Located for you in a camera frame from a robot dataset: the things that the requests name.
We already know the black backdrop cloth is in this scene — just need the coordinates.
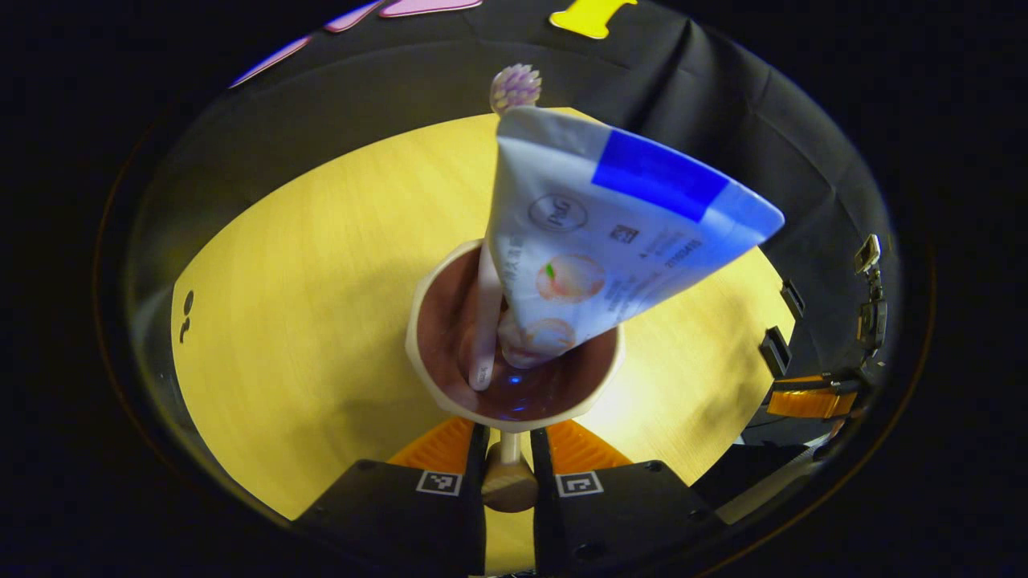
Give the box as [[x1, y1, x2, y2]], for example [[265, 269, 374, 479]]
[[128, 0, 900, 515]]

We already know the wooden desktop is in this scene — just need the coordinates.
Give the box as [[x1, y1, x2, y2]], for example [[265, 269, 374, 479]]
[[171, 108, 796, 575]]

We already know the beige cup with wooden handle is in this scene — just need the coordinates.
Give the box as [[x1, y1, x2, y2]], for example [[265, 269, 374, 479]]
[[406, 238, 626, 513]]

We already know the white toothbrush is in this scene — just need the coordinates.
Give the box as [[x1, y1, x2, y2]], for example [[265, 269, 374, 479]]
[[468, 64, 543, 392]]

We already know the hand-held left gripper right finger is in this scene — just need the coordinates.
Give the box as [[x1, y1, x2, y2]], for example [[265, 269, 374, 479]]
[[530, 419, 728, 575]]

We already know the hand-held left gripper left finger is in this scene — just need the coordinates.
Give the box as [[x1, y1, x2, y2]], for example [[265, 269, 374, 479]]
[[293, 417, 489, 575]]

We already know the white and blue toothpaste tube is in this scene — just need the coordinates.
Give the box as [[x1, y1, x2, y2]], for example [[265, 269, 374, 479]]
[[488, 107, 785, 370]]

